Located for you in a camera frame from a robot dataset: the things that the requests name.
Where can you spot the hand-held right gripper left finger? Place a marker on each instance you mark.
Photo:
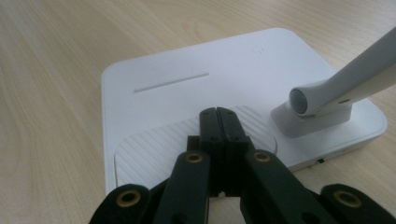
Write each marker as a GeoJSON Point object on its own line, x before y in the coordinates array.
{"type": "Point", "coordinates": [190, 186]}

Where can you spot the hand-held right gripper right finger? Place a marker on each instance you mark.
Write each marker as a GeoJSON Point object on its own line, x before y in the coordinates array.
{"type": "Point", "coordinates": [267, 186]}

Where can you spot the white desk lamp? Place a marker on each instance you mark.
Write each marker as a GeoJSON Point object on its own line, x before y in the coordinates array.
{"type": "Point", "coordinates": [186, 102]}

